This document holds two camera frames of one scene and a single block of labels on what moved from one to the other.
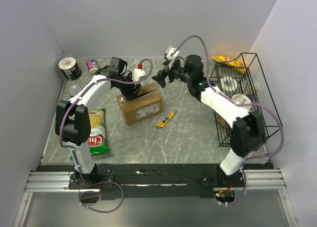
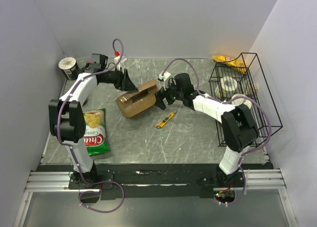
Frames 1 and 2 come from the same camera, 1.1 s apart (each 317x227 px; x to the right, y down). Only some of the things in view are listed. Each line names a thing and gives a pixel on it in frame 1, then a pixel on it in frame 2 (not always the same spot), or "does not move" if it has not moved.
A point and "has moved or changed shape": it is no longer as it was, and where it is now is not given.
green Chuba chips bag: x=97 y=140 does not move
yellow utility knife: x=161 y=124 does not move
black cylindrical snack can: x=70 y=68 does not move
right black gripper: x=160 y=78 -> x=159 y=95
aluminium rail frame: x=59 y=182 does not move
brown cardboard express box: x=147 y=105 has moved or changed shape
